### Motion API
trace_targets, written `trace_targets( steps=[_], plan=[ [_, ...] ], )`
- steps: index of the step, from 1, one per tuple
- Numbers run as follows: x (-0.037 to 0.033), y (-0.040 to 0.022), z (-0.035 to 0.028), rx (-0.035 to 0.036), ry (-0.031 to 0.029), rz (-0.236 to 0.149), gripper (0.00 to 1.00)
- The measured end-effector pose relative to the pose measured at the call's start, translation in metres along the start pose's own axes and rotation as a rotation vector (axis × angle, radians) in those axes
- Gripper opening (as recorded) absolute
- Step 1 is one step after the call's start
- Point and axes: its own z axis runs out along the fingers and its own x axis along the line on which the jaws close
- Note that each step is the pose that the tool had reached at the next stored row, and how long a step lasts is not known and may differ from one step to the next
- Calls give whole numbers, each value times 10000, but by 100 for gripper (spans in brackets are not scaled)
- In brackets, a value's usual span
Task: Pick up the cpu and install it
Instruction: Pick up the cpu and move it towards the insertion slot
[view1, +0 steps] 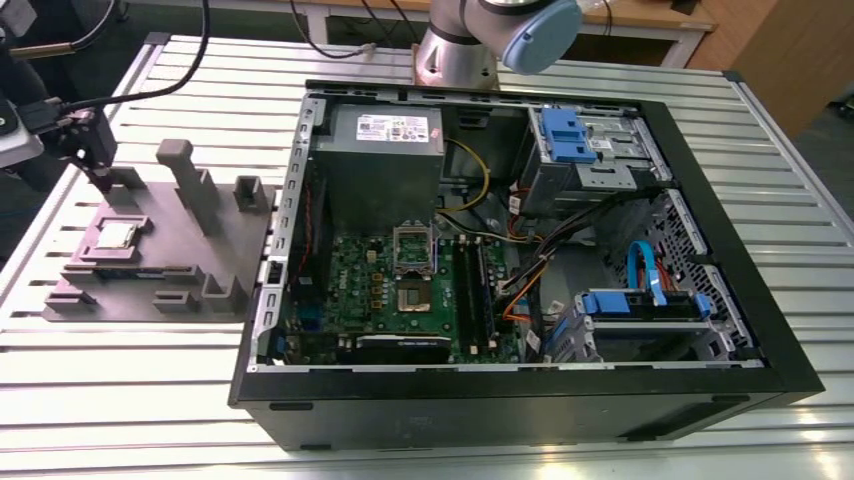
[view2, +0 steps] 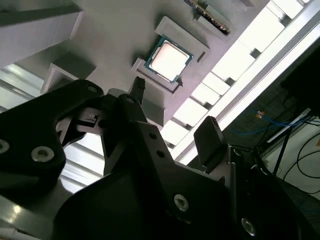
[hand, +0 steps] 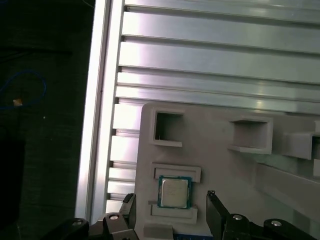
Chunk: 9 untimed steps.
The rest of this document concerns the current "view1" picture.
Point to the black graphics card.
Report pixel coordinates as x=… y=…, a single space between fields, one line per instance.
x=400 y=347

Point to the silver CPU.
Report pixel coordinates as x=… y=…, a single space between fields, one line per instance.
x=116 y=236

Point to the green motherboard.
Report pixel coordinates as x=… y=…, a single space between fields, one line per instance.
x=354 y=250

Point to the RAM stick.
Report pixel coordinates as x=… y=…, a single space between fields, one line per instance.
x=130 y=273

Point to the blue disk carrier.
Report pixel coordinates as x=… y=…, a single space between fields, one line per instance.
x=574 y=152
x=563 y=125

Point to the silver metal disk bay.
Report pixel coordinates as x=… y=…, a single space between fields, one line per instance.
x=601 y=180
x=661 y=326

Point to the black PC case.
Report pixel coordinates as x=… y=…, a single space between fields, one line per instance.
x=467 y=410

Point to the wooden desk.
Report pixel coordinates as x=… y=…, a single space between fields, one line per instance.
x=667 y=22

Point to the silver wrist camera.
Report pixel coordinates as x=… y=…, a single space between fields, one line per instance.
x=16 y=145

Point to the black RAM slot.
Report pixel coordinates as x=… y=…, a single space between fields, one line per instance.
x=489 y=295
x=482 y=295
x=464 y=295
x=472 y=295

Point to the brass cylinder fitting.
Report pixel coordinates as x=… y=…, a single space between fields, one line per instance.
x=40 y=51

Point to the grey power supply unit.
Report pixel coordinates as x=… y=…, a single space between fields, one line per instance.
x=380 y=175

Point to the grey parts rack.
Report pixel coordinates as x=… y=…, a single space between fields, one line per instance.
x=167 y=240

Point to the brown wooden cabinet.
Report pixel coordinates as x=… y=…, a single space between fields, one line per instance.
x=787 y=60

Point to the blue board connector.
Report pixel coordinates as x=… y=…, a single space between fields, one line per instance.
x=310 y=319

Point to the CPU socket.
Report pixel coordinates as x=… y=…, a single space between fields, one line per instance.
x=415 y=297

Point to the hard disk in blue carrier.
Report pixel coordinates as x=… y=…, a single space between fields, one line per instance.
x=607 y=302

